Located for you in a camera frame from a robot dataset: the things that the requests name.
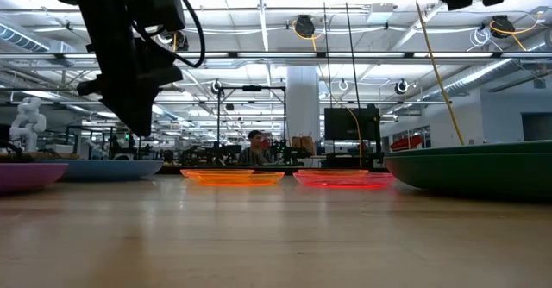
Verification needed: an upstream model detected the black rig frame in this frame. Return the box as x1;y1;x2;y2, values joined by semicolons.
216;85;288;151

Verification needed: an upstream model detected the black monitor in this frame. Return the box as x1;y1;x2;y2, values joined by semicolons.
323;106;382;142

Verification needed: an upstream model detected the black robot with green lights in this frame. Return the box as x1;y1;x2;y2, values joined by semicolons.
270;139;312;166

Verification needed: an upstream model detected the long ceiling light bar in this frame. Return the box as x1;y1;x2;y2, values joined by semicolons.
0;51;552;60

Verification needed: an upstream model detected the silver ventilation duct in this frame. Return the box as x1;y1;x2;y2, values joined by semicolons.
0;22;77;67
420;41;552;102

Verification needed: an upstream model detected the large purple plastic plate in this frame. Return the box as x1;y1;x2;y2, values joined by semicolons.
0;162;69;195

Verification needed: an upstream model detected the large green plastic plate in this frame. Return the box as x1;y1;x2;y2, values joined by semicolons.
383;140;552;199

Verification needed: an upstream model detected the large blue plastic plate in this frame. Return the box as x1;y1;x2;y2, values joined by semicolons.
37;159;165;183

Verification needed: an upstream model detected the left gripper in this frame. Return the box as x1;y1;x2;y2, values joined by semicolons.
77;36;185;136

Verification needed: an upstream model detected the black ceiling cable reel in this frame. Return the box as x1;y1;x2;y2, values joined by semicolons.
157;28;190;52
489;15;516;40
294;14;317;39

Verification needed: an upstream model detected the person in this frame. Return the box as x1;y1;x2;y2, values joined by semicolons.
237;129;272;166

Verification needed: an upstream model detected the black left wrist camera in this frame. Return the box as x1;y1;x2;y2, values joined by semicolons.
123;0;187;34

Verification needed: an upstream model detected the dark window panel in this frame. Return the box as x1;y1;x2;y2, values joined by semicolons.
520;111;552;141

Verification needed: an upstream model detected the pink translucent plastic plate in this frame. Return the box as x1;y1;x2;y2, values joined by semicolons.
292;172;396;190

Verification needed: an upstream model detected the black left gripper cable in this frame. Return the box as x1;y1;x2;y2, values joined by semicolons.
174;0;207;70

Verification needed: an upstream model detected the white pillar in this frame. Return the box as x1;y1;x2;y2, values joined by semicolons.
285;66;322;145

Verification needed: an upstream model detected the black hanging cable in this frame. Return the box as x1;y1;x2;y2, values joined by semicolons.
342;0;363;109
322;0;334;155

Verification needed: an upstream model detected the red object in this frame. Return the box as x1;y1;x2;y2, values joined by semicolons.
389;134;424;152

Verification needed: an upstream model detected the black aluminium table frame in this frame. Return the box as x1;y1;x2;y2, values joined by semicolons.
157;163;389;176

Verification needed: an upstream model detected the yellow hanging cable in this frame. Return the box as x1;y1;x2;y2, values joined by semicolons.
408;0;467;147

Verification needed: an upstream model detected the black rig with green light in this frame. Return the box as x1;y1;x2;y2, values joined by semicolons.
107;132;142;163

